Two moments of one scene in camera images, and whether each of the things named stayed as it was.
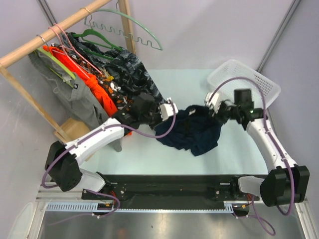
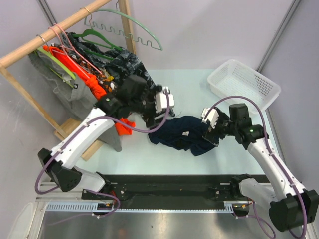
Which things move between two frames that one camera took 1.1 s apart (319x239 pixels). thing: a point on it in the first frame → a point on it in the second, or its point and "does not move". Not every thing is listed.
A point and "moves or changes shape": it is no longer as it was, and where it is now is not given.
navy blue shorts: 196,130 moves or changes shape
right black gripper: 222,103 → 209,135
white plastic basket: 233,75 does not move
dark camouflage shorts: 122,64 does not move
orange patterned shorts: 119,94 does not move
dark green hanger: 111,46 does not move
